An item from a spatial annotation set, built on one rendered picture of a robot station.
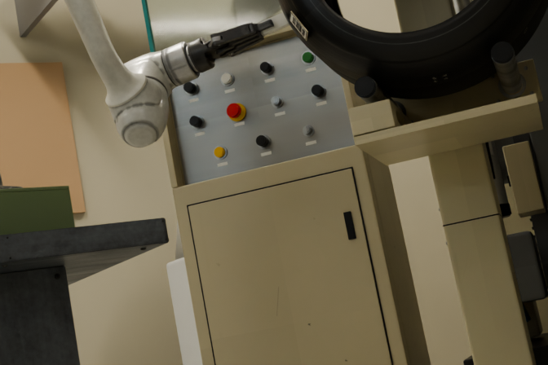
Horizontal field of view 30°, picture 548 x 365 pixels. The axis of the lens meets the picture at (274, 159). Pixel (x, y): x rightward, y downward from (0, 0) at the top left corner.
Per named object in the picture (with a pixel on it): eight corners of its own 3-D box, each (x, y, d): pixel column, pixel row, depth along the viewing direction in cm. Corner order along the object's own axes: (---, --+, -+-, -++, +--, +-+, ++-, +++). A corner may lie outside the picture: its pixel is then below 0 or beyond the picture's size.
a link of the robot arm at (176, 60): (172, 54, 239) (195, 44, 238) (183, 90, 237) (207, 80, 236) (157, 45, 230) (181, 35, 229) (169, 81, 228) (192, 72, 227)
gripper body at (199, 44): (181, 39, 229) (218, 23, 227) (195, 47, 237) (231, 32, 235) (191, 69, 227) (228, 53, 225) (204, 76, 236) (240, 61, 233)
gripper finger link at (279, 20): (258, 24, 229) (257, 23, 228) (286, 11, 227) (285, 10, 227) (262, 36, 228) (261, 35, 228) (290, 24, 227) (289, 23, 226)
